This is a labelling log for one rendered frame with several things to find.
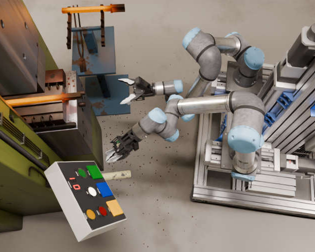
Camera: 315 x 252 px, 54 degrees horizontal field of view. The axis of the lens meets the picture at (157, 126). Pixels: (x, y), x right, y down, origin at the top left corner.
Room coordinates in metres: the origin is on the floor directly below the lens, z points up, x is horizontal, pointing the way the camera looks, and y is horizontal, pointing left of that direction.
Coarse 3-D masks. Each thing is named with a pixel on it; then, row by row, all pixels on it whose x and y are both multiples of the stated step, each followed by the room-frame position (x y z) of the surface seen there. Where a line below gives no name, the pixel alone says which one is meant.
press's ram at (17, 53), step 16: (0, 0) 0.77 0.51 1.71; (16, 0) 0.88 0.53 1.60; (0, 16) 0.71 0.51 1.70; (16, 16) 0.81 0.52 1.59; (0, 32) 0.65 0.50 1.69; (16, 32) 0.74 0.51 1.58; (32, 32) 0.86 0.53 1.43; (0, 48) 0.61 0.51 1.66; (16, 48) 0.68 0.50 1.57; (32, 48) 0.79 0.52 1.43; (0, 64) 0.61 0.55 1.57; (16, 64) 0.62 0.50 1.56; (32, 64) 0.71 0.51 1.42; (0, 80) 0.60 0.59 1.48; (16, 80) 0.61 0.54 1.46; (32, 80) 0.64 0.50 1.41
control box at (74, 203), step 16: (48, 176) 0.31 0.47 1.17; (64, 176) 0.30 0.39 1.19; (80, 176) 0.33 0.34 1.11; (64, 192) 0.24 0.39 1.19; (80, 192) 0.25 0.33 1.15; (96, 192) 0.26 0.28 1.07; (64, 208) 0.18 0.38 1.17; (80, 208) 0.17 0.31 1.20; (96, 208) 0.18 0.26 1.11; (80, 224) 0.11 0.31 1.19; (96, 224) 0.11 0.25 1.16; (112, 224) 0.12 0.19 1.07; (80, 240) 0.05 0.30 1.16
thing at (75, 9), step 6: (84, 6) 1.47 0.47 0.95; (90, 6) 1.47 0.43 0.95; (96, 6) 1.47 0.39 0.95; (102, 6) 1.47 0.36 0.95; (108, 6) 1.47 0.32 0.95; (114, 6) 1.46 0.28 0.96; (120, 6) 1.46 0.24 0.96; (66, 12) 1.44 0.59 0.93; (72, 12) 1.44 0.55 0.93; (78, 12) 1.44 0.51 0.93
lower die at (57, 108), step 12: (12, 96) 0.79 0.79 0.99; (24, 96) 0.79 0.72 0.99; (36, 96) 0.79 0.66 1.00; (24, 108) 0.72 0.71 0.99; (36, 108) 0.72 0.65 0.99; (48, 108) 0.72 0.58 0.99; (60, 108) 0.72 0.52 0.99; (36, 120) 0.66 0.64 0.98; (48, 120) 0.66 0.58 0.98; (60, 120) 0.66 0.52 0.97
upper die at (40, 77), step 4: (40, 48) 0.85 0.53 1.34; (40, 52) 0.83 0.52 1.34; (40, 56) 0.81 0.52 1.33; (44, 56) 0.85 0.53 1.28; (40, 60) 0.79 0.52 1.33; (44, 60) 0.83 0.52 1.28; (40, 64) 0.77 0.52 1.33; (44, 64) 0.81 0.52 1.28; (40, 68) 0.75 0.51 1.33; (44, 68) 0.79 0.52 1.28; (40, 72) 0.73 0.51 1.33; (44, 72) 0.76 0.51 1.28; (36, 76) 0.69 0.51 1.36; (40, 76) 0.71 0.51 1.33; (44, 76) 0.74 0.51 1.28; (40, 80) 0.69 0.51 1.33; (44, 80) 0.72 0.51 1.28; (40, 84) 0.67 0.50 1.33; (44, 84) 0.70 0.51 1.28; (40, 88) 0.66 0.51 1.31; (44, 88) 0.68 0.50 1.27; (32, 92) 0.66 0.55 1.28; (36, 92) 0.66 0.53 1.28; (40, 92) 0.66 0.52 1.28; (4, 96) 0.64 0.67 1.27
